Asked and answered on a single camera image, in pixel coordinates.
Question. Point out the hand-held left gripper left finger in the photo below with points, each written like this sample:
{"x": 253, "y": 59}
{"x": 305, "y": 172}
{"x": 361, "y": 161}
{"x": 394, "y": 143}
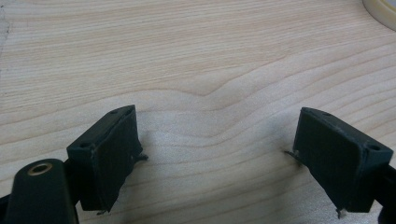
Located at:
{"x": 106, "y": 155}

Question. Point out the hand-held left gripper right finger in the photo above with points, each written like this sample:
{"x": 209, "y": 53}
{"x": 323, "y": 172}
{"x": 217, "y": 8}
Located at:
{"x": 336, "y": 158}

